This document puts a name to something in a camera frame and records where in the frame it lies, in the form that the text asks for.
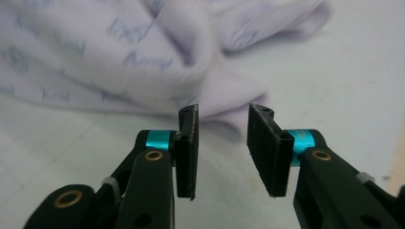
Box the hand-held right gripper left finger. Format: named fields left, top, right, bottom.
left=173, top=104, right=200, bottom=201

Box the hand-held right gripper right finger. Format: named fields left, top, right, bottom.
left=246, top=103, right=295, bottom=198

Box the lilac printed fleece blanket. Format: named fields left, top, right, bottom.
left=0, top=0, right=333, bottom=130

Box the white grid mat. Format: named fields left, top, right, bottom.
left=0, top=0, right=405, bottom=229

